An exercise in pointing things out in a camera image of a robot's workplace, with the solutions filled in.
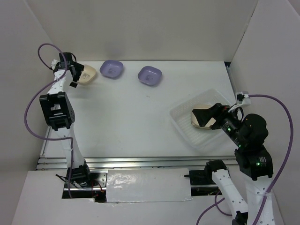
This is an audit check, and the cream panda plate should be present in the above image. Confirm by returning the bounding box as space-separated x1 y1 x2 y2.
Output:
190 104 216 130
77 65 97 85

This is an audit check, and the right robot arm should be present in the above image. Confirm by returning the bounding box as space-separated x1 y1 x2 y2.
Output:
192 103 275 225

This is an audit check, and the purple panda plate left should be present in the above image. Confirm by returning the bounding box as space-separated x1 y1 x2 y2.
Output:
99 60 124 79

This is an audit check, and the white foam cover panel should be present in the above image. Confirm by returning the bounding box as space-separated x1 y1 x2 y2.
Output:
106 168 192 203

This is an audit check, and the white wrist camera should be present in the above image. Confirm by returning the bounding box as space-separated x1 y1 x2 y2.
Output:
228 91 251 113
51 59 59 70

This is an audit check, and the purple panda plate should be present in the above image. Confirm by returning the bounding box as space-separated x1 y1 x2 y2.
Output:
137 66 163 87
99 60 124 79

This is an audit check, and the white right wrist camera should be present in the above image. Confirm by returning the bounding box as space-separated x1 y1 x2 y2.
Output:
228 91 251 113

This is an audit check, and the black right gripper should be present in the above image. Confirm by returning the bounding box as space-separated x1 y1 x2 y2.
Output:
192 100 247 145

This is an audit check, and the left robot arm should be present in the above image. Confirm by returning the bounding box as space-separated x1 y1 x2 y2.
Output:
39 52 93 187

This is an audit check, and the purple panda plate right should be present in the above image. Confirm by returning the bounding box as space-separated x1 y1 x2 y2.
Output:
137 66 163 87

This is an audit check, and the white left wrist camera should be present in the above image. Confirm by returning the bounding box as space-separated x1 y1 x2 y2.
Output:
51 59 59 70

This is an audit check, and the white perforated plastic bin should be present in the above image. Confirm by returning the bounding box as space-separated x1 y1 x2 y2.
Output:
169 89 234 150

